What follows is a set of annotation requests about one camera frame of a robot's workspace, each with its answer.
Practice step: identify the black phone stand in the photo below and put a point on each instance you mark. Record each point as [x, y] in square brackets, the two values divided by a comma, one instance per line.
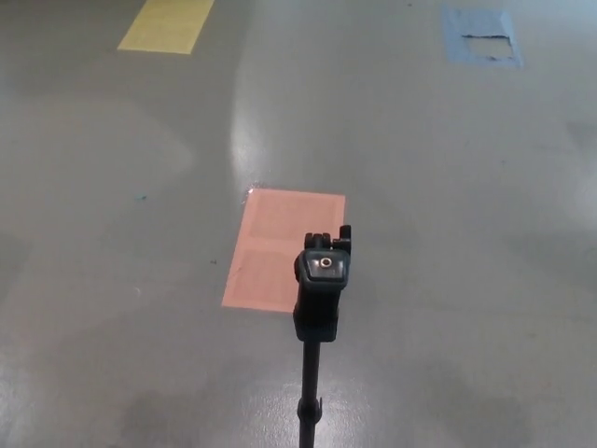
[317, 298]

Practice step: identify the orange floor tape patch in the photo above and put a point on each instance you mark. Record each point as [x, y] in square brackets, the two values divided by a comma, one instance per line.
[270, 233]

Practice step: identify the small teal floor scrap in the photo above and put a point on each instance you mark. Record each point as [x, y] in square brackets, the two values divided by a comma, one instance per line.
[140, 198]

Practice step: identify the yellow floor tape patch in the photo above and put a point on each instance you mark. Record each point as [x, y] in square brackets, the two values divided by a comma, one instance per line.
[163, 25]

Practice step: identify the blue floor tape patch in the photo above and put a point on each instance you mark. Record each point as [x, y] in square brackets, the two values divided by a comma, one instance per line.
[471, 21]

